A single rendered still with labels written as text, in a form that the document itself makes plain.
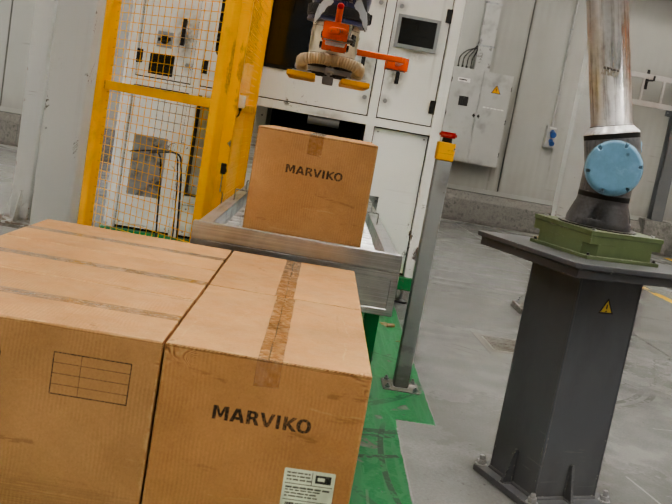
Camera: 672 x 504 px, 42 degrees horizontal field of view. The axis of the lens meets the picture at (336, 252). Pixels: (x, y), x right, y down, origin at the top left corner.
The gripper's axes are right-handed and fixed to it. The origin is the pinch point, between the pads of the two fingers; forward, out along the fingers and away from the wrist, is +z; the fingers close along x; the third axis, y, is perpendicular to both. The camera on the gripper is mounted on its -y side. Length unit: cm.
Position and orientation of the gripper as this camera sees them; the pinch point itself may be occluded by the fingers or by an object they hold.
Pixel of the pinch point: (339, 28)
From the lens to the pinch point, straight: 265.4
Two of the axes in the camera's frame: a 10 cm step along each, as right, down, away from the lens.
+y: -0.1, -1.5, 9.9
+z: -1.7, 9.7, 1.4
